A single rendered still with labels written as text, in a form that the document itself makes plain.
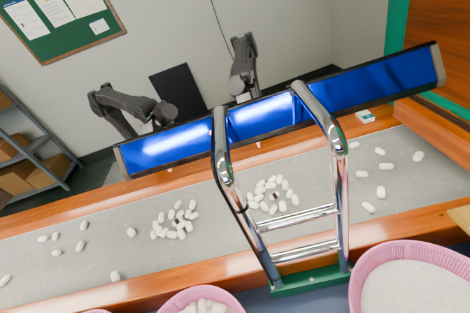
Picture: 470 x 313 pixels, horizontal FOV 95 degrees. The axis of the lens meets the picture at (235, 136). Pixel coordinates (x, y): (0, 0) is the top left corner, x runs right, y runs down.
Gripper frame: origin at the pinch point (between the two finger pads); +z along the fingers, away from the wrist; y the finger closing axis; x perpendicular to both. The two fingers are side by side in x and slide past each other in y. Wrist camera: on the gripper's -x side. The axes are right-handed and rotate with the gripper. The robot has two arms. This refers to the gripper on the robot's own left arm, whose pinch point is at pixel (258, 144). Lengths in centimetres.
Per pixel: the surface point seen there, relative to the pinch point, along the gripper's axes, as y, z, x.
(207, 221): -22.1, 18.9, -1.3
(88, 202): -75, 1, 11
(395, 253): 21.6, 33.8, -14.0
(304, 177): 11.0, 13.6, 3.3
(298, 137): 14.7, -0.8, 12.4
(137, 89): -116, -125, 134
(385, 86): 24.8, 2.2, -30.6
